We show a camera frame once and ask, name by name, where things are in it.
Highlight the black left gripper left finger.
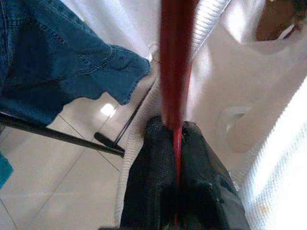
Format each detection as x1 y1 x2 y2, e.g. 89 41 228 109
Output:
119 115 179 230

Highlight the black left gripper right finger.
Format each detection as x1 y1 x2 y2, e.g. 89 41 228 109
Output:
178 121 247 230

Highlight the white shirt with colourful print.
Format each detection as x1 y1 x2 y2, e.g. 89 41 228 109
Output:
59 0 307 230

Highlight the red wire hanger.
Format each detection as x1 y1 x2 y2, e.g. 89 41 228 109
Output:
159 0 200 227

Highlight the teal floor mat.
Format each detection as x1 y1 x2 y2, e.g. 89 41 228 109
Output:
0 152 14 190

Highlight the blue denim garment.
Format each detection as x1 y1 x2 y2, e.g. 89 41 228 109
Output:
0 0 152 127

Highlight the black clothes rack chrome rail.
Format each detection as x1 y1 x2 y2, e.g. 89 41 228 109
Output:
0 83 154 158

